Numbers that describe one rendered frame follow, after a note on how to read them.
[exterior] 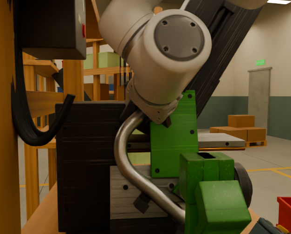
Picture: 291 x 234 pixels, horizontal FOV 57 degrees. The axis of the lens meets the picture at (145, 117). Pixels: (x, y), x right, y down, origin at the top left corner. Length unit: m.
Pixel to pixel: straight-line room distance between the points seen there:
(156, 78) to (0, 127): 0.27
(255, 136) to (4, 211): 6.90
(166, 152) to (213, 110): 10.14
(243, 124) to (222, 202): 7.11
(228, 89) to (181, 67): 10.75
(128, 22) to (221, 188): 0.24
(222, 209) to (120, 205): 0.34
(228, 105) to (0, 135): 10.73
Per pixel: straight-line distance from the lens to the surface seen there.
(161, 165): 0.64
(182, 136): 0.65
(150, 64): 0.33
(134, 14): 0.38
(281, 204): 1.03
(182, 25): 0.34
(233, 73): 11.19
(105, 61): 3.89
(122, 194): 0.65
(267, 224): 0.75
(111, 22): 0.38
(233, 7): 0.72
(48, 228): 0.88
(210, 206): 0.35
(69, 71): 1.42
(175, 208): 0.61
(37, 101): 0.99
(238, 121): 7.35
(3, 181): 0.51
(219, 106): 10.88
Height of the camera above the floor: 1.26
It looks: 4 degrees down
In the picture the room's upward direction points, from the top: straight up
